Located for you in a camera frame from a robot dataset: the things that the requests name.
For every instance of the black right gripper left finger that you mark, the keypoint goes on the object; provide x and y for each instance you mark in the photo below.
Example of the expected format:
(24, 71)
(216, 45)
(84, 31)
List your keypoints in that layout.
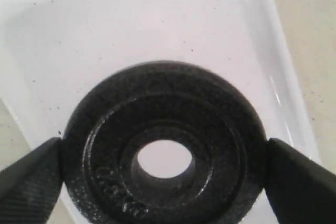
(30, 187)

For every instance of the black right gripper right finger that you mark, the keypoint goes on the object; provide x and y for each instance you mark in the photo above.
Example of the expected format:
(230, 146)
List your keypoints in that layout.
(298, 189)

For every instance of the white rectangular plastic tray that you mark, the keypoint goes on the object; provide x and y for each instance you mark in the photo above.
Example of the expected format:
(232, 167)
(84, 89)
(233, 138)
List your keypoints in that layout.
(164, 107)

